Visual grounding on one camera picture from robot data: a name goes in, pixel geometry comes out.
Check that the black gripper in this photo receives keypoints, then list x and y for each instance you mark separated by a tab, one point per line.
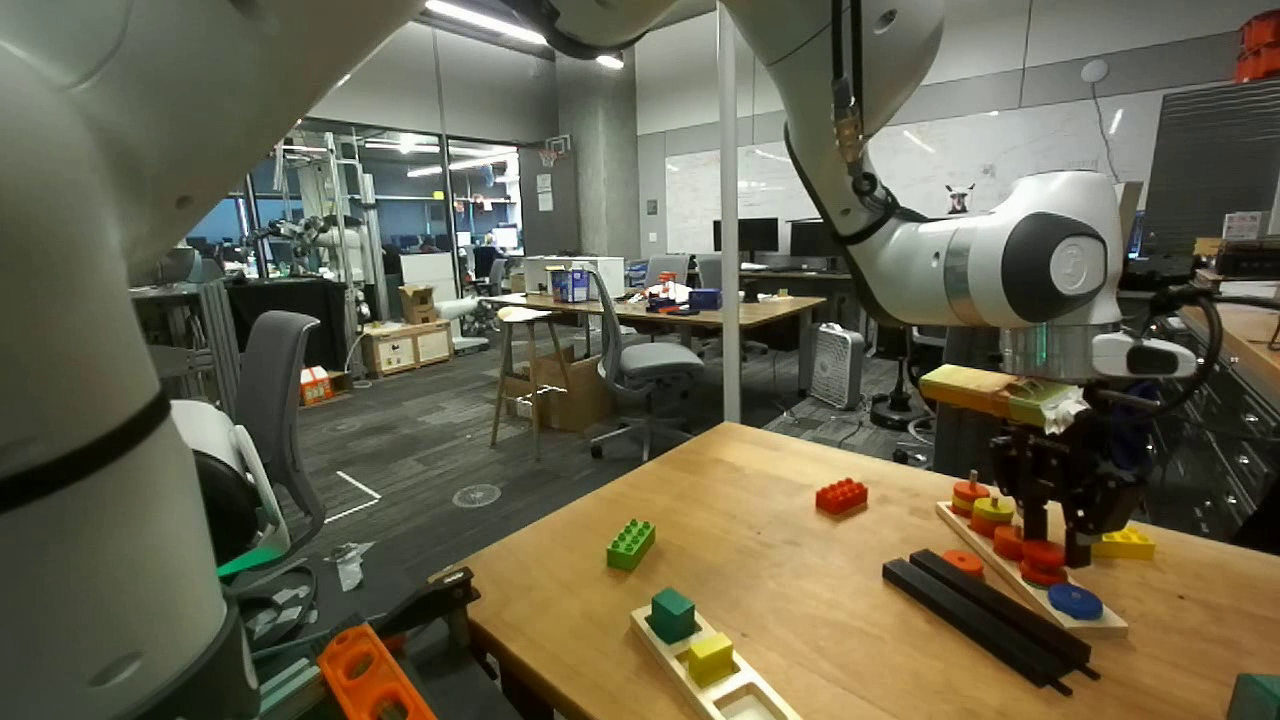
1092	461

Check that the wooden peg board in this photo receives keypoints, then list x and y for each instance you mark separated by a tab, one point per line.
1023	577

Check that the yellow toy brick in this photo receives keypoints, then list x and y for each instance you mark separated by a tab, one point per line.
1125	541

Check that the black slotted bar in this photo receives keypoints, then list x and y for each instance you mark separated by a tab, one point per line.
993	618

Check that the red toy brick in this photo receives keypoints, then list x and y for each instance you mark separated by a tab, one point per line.
841	498

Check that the black drawer tool cabinet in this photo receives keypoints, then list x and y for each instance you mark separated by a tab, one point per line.
1235	426

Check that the grey computer tower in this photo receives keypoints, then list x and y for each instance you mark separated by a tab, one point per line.
839	366

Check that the green wooden cube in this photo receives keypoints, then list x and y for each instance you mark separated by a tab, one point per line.
1258	698

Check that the dark computer monitor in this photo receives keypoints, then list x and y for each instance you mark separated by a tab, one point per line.
755	238
818	242

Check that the wooden shape sorter tray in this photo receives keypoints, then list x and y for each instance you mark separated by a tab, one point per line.
726	686

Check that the yellow wooden block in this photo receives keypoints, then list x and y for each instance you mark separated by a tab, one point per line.
709	657

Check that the wooden office desk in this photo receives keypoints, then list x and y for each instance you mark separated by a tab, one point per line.
723	315

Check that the green wooden block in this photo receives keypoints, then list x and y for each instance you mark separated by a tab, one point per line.
674	613

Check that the green toy brick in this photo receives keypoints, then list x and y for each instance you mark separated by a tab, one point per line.
630	541

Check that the grey office chair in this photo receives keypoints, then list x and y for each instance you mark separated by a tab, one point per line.
644	362

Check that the cardboard floor box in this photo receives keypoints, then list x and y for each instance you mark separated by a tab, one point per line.
574	392

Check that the orange tool case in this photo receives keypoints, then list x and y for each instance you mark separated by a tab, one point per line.
1260	46

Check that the blue desk box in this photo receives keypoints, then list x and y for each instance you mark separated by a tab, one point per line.
570	285

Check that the wooden stool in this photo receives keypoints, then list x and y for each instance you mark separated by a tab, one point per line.
522	318

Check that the low white cabinet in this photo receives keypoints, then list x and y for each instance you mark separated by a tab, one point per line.
405	347

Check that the orange plastic holder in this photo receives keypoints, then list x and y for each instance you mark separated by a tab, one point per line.
366	674

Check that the ceiling light strip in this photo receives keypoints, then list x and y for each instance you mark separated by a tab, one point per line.
485	23

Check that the grey mesh chair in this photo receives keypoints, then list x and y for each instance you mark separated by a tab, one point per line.
272	401

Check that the yellowish wrist camera box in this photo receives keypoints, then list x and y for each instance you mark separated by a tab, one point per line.
986	390

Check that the black wall television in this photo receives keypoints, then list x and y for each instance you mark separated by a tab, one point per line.
1214	172

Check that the vertical white frame pole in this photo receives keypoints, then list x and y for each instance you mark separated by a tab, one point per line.
731	264

